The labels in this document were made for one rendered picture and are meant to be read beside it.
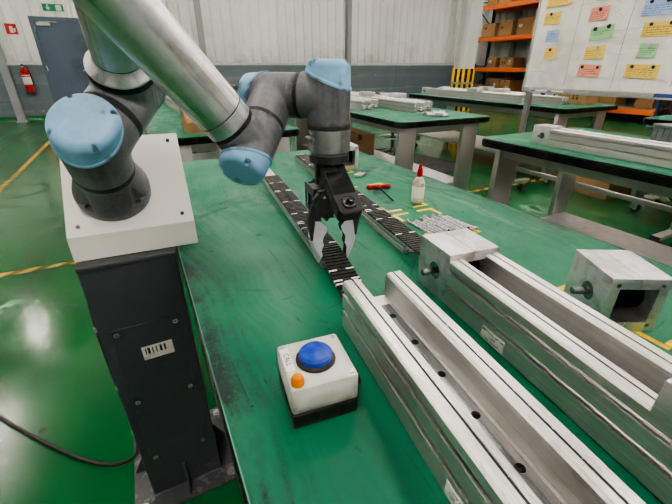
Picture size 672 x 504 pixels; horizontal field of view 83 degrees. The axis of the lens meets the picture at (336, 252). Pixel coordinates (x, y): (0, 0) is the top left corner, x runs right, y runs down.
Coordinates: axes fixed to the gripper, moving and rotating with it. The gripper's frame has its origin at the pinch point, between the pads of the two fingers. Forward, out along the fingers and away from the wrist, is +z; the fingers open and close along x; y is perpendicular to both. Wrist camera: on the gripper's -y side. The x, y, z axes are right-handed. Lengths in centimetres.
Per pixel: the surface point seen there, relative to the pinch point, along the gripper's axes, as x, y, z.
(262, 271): 13.8, 4.2, 3.2
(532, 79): -263, 218, -23
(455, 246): -16.9, -15.6, -6.3
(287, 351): 15.9, -27.9, -2.9
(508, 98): -321, 305, 0
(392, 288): -2.2, -20.6, -3.9
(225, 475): 30, 18, 80
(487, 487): 5, -51, -5
